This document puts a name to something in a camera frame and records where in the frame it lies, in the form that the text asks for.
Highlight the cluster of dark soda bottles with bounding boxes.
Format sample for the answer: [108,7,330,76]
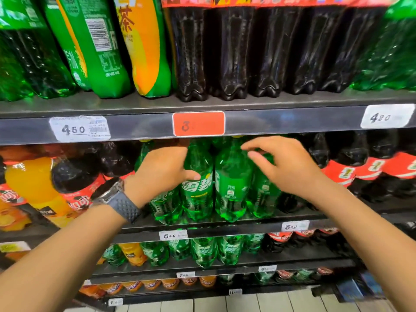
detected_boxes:
[249,0,389,98]

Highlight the person's right hand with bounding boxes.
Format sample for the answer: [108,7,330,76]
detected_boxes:
[241,135,325,200]

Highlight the yellow price tag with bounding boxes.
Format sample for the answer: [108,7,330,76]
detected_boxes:
[0,241,32,254]

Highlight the red price tag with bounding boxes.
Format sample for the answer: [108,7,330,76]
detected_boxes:
[172,111,226,137]

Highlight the row of yellow-capped green bottles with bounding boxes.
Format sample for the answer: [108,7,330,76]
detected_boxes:
[134,136,283,225]

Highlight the grey perforated-band wristwatch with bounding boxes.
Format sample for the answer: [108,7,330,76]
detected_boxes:
[91,178,143,224]

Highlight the light green soda bottle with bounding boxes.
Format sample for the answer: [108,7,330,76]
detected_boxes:
[140,241,170,267]

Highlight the row of green-label green bottles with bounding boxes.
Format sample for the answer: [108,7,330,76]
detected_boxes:
[216,233,267,266]

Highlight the row of orange soda bottles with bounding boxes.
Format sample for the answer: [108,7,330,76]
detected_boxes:
[79,278,162,299]

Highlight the yellow-capped green soda bottle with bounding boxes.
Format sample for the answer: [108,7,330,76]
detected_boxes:
[214,136,255,223]
[180,138,216,222]

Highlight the black metal shelf rack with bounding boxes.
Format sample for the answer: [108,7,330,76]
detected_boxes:
[0,87,416,312]

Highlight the person's left forearm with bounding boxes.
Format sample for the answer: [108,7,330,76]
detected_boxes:
[0,204,129,312]

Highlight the person's left hand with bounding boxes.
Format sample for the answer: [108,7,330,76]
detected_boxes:
[124,146,202,209]

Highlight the big orange soda bottle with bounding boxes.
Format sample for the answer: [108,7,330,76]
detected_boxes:
[0,201,32,232]
[5,157,78,228]

